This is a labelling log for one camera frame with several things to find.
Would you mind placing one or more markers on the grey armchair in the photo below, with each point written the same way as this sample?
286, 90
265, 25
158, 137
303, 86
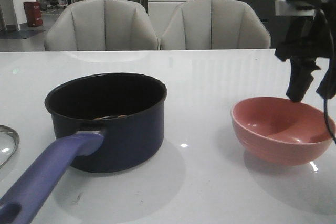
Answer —
214, 24
102, 25

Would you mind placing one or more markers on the pink bowl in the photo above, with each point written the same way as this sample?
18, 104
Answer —
280, 131

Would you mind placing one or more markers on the glass pot lid blue knob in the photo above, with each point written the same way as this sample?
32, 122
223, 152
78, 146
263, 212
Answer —
9, 143

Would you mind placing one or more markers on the orange ham slices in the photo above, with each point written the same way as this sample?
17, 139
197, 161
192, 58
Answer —
109, 117

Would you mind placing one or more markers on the left grey armchair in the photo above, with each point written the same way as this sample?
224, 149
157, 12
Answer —
102, 25

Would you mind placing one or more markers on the blue saucepan with handle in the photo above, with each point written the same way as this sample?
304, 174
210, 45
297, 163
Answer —
96, 146

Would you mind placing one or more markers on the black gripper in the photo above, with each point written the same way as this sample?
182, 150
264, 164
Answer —
311, 34

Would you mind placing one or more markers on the right grey armchair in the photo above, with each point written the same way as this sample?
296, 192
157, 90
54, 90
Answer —
214, 24

